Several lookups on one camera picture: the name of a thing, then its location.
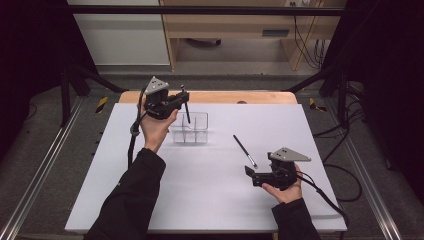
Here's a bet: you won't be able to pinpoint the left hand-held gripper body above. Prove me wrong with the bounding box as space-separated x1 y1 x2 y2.
143 76 181 120

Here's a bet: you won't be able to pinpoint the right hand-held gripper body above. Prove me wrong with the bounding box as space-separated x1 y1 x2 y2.
252 146 312 192

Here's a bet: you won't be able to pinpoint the black makeup brush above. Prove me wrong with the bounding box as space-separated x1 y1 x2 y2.
232 134 259 169
180 84 192 125

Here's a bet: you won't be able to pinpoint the clear plastic organizer box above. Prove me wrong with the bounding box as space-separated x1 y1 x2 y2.
168 111 210 145

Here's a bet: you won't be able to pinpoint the person's left hand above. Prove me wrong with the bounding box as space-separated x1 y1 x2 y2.
137 96 180 154

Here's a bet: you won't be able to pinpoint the person's right hand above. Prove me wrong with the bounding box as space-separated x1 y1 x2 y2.
261 163 304 204

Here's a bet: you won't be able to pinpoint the white table cover sheet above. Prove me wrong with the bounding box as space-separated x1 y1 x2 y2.
64 102 348 233

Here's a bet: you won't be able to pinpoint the yellow black tape strip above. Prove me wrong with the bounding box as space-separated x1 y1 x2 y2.
95 96 109 114
308 97 328 113

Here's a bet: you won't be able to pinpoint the black object under desk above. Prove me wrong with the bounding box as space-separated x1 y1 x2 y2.
184 38 222 48

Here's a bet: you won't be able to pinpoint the white cabinet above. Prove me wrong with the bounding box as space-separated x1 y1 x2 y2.
66 0 171 66

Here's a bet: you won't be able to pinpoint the black metal stand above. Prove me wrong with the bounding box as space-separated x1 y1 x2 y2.
59 61 129 128
286 64 349 125

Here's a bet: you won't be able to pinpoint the wooden desk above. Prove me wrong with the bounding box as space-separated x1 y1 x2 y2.
159 0 348 72

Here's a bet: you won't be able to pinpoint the dark curtain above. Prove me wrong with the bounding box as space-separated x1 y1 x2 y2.
319 0 424 198
0 0 98 164

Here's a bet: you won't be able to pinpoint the white power strip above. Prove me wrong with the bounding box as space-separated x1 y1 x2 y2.
284 0 313 8

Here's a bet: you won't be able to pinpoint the right hand-held gripper cable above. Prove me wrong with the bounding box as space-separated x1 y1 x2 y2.
293 169 350 232

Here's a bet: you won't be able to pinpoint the black floor cables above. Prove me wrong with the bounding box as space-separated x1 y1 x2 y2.
313 79 366 164

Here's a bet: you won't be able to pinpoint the looped black floor cable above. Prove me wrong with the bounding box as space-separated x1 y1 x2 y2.
323 163 363 203

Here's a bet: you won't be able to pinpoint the black horizontal frame bar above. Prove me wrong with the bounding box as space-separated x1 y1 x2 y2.
64 4 346 17

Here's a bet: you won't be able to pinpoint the aluminium rail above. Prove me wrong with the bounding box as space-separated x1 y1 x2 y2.
324 99 403 240
0 96 84 240

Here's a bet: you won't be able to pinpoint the hanging black cables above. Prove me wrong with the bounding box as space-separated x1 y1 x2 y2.
293 14 328 70

